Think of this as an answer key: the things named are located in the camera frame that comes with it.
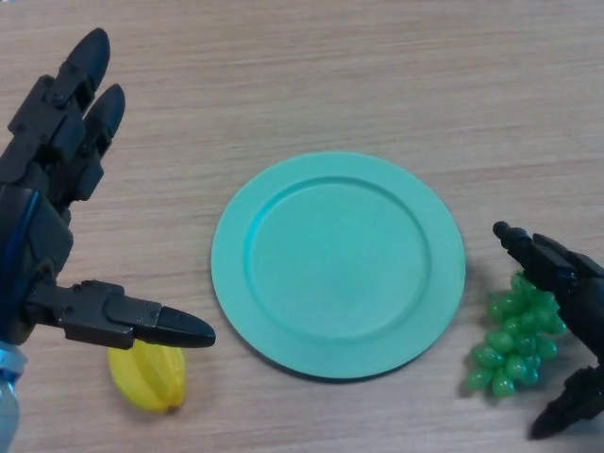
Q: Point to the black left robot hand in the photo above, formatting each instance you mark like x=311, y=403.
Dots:
x=40, y=236

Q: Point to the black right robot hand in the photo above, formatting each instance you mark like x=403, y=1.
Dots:
x=587, y=321

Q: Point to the green plastic grape bunch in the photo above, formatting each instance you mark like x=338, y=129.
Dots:
x=514, y=340

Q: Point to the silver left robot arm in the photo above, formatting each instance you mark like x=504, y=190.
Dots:
x=7, y=410

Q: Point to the round teal plate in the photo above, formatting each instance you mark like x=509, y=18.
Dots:
x=337, y=269

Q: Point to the yellow starfruit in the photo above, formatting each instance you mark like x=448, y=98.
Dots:
x=148, y=382

